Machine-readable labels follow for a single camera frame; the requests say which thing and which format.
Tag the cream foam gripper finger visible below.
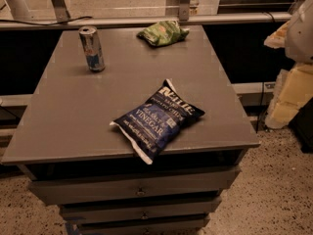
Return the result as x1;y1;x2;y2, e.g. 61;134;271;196
264;21;313;129

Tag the silver blue Red Bull can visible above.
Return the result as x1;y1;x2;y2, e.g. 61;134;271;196
78;25;105;72

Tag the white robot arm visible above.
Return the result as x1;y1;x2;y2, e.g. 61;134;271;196
264;0;313;129

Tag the green chips bag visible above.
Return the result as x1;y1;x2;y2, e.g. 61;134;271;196
137;21;189;47

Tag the blue Kettle chips bag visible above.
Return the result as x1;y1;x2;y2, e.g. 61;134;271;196
111;79;204;165

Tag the top drawer knob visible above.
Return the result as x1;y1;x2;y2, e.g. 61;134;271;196
136;188;146;197

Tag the drawer knob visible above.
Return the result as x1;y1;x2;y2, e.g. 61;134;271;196
136;188;146;197
141;213;149;220

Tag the middle drawer knob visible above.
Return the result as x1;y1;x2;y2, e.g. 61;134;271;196
141;213;149;220

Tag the grey drawer cabinet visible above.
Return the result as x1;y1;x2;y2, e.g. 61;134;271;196
0;24;261;235

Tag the metal guard rail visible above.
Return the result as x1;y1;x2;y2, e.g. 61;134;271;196
0;12;291;31

